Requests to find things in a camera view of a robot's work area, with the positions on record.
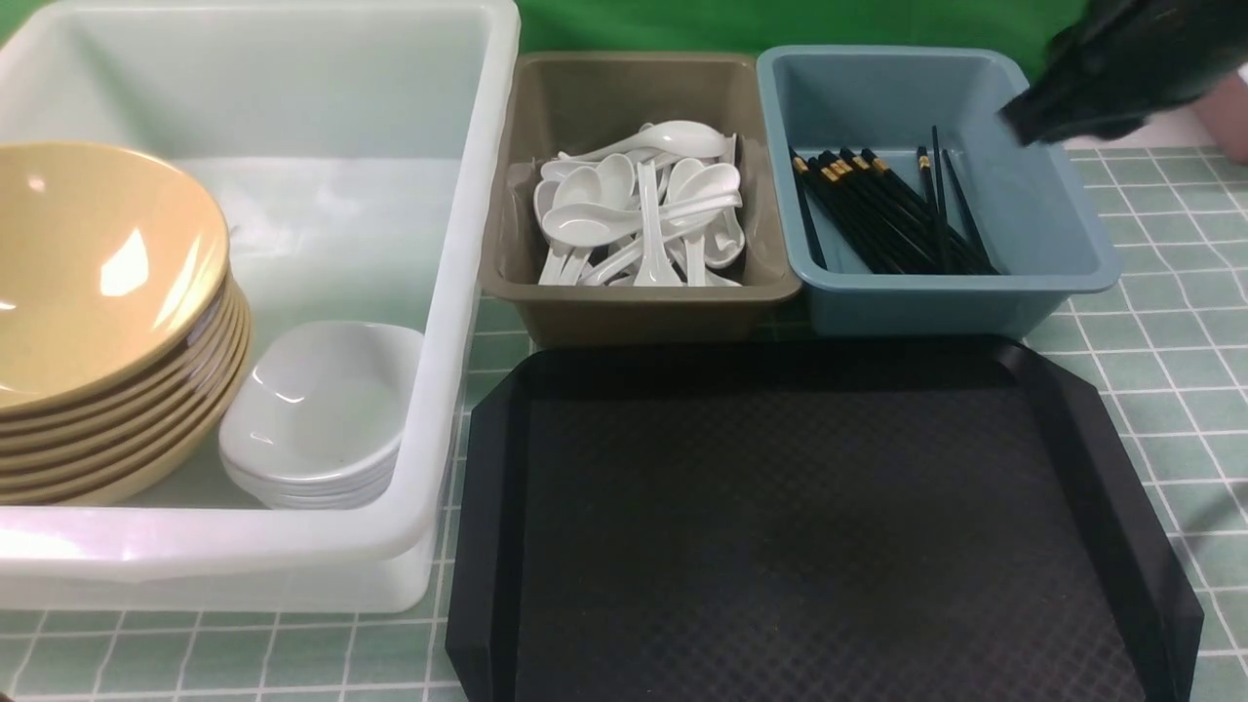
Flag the bundle of black chopsticks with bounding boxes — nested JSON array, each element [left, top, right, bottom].
[[789, 126, 1002, 276]]

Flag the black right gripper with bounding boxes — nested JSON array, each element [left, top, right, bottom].
[[998, 1, 1247, 146]]

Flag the blue plastic chopstick bin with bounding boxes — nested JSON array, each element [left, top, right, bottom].
[[758, 45, 1119, 339]]

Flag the pink plastic bin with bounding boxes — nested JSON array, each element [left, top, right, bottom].
[[1191, 65, 1247, 165]]

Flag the green cloth backdrop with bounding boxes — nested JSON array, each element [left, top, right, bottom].
[[517, 1, 1085, 75]]

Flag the black serving tray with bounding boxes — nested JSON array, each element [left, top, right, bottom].
[[446, 337, 1204, 701]]

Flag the pile of white spoons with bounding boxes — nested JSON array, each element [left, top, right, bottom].
[[533, 120, 746, 289]]

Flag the brown plastic spoon bin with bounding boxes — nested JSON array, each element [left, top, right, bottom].
[[480, 52, 801, 349]]

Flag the large white plastic bin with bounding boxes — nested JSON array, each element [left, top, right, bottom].
[[2, 1, 519, 612]]

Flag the stacked white sauce dishes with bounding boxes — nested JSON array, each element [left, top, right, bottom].
[[218, 321, 424, 510]]

